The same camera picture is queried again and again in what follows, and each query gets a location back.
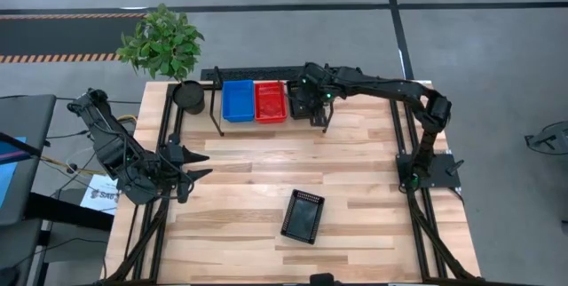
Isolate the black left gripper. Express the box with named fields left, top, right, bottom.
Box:
left=162, top=133, right=213, bottom=204

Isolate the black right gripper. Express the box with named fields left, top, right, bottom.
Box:
left=296, top=61, right=341, bottom=127

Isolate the red slotted plastic basket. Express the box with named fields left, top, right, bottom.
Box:
left=254, top=81, right=289, bottom=124

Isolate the black perforated panel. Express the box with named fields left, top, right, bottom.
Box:
left=200, top=65, right=307, bottom=82

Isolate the white printed paper sheet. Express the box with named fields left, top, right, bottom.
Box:
left=79, top=173, right=121, bottom=216

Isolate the green plant in black pot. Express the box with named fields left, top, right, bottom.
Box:
left=115, top=3, right=206, bottom=115

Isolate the dark grey side table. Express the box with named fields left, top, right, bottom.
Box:
left=0, top=93, right=58, bottom=227

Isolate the black mat with hazard stripes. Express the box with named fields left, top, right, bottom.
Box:
left=0, top=12, right=147, bottom=64

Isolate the blue flat panel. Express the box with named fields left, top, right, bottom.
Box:
left=0, top=137, right=28, bottom=210

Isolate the black aluminium table frame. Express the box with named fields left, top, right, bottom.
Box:
left=99, top=80, right=485, bottom=285

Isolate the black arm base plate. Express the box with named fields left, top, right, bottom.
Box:
left=396, top=152, right=462, bottom=189

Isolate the yellow cable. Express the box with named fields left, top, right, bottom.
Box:
left=39, top=115, right=138, bottom=177

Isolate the black clamp handle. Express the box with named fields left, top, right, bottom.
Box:
left=446, top=159, right=466, bottom=177

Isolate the black table-edge camera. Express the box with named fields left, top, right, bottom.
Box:
left=309, top=272, right=335, bottom=286

